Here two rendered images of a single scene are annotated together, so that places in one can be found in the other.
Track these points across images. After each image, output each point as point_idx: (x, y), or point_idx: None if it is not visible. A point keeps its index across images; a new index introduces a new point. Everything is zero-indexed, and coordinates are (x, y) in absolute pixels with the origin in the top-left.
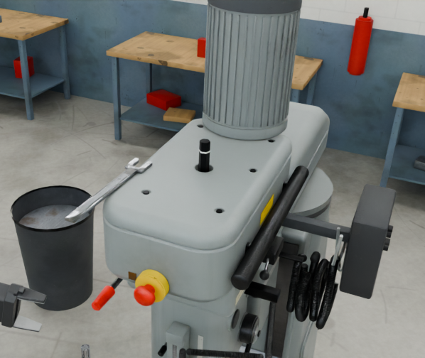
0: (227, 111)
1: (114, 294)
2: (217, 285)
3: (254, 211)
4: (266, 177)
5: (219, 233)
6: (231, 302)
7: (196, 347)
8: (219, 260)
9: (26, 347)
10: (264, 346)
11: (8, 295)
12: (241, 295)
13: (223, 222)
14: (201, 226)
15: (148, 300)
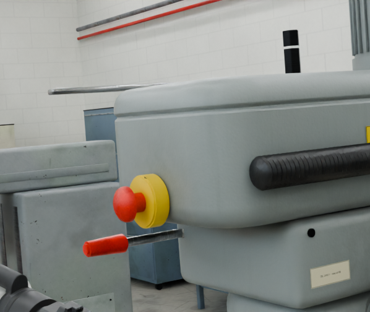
0: (369, 31)
1: (124, 246)
2: (228, 186)
3: (335, 102)
4: None
5: (225, 82)
6: (297, 271)
7: None
8: (225, 130)
9: None
10: None
11: (59, 310)
12: (341, 288)
13: (241, 75)
14: (203, 78)
15: (124, 203)
